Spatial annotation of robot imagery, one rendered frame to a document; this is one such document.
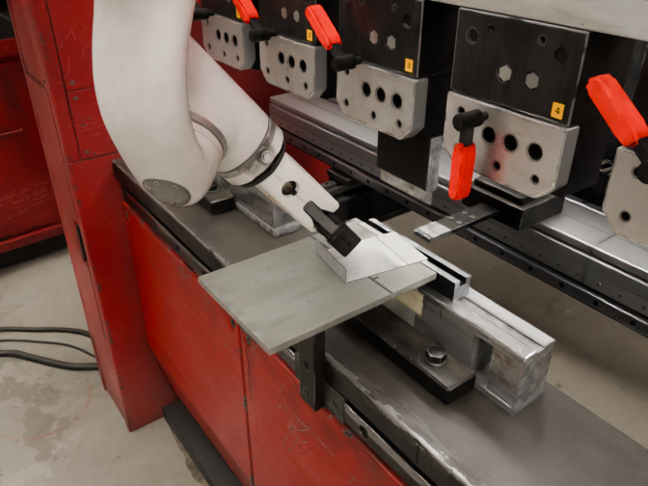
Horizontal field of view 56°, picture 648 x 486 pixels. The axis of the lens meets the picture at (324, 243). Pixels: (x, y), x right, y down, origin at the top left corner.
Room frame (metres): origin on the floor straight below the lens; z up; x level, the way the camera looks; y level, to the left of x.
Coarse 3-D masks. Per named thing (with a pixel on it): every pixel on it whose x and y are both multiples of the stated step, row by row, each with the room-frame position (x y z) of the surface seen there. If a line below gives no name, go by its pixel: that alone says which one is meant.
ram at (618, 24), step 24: (432, 0) 0.69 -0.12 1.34; (456, 0) 0.66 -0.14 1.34; (480, 0) 0.64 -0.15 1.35; (504, 0) 0.61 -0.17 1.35; (528, 0) 0.59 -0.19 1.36; (552, 0) 0.57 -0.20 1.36; (576, 0) 0.55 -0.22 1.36; (600, 0) 0.53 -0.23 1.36; (624, 0) 0.52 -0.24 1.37; (576, 24) 0.55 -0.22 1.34; (600, 24) 0.53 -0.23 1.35; (624, 24) 0.51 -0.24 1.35
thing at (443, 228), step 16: (480, 176) 0.91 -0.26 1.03; (480, 192) 0.88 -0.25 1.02; (496, 192) 0.87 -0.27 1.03; (512, 192) 0.85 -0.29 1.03; (480, 208) 0.85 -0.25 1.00; (496, 208) 0.85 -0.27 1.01; (512, 208) 0.83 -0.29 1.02; (528, 208) 0.82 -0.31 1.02; (544, 208) 0.85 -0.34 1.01; (560, 208) 0.87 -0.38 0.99; (432, 224) 0.80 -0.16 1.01; (448, 224) 0.80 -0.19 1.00; (464, 224) 0.80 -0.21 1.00; (512, 224) 0.83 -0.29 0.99; (528, 224) 0.83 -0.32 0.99; (432, 240) 0.76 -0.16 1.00
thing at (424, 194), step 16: (384, 144) 0.78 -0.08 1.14; (400, 144) 0.76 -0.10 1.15; (416, 144) 0.74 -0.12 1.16; (432, 144) 0.72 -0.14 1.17; (384, 160) 0.78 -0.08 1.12; (400, 160) 0.76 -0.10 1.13; (416, 160) 0.73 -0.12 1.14; (432, 160) 0.72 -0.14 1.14; (384, 176) 0.80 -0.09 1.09; (400, 176) 0.76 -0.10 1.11; (416, 176) 0.73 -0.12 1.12; (432, 176) 0.72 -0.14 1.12; (416, 192) 0.74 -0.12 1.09
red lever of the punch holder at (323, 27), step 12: (312, 12) 0.80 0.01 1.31; (324, 12) 0.81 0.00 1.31; (312, 24) 0.80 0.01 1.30; (324, 24) 0.79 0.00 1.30; (324, 36) 0.78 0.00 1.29; (336, 36) 0.78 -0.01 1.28; (336, 48) 0.77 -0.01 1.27; (336, 60) 0.75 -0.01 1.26; (348, 60) 0.76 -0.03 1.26; (360, 60) 0.77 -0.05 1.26
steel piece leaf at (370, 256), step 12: (372, 240) 0.76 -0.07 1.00; (324, 252) 0.71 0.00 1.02; (336, 252) 0.73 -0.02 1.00; (360, 252) 0.73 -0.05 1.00; (372, 252) 0.73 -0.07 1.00; (384, 252) 0.73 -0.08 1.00; (336, 264) 0.68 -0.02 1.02; (348, 264) 0.70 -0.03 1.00; (360, 264) 0.70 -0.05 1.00; (372, 264) 0.70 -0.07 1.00; (384, 264) 0.70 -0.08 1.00; (396, 264) 0.70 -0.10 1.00; (348, 276) 0.67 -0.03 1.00; (360, 276) 0.67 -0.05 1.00
